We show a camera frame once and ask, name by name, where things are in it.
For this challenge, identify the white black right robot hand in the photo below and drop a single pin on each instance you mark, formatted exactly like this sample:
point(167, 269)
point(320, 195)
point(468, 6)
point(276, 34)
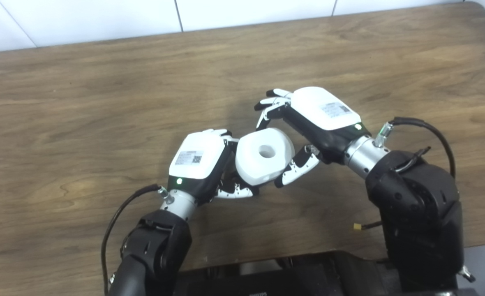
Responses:
point(320, 109)

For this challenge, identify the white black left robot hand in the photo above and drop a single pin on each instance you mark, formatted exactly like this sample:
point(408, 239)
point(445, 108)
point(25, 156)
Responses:
point(197, 154)

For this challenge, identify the round white piece with holes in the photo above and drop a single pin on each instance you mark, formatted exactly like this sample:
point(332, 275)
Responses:
point(252, 166)

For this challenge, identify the black robot torso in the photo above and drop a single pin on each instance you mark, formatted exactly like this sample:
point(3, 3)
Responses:
point(308, 275)

